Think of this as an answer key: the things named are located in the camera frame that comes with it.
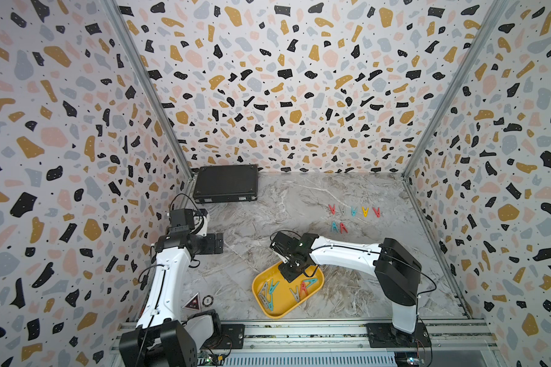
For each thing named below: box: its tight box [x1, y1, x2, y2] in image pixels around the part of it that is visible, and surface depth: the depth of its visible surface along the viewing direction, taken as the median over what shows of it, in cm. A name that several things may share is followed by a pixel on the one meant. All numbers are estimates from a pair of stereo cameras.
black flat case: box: [192, 164, 259, 204], surface depth 119 cm
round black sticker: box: [202, 294, 214, 308], surface depth 83 cm
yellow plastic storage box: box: [251, 262, 325, 319], surface depth 84 cm
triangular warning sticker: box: [181, 292, 201, 311], surface depth 82 cm
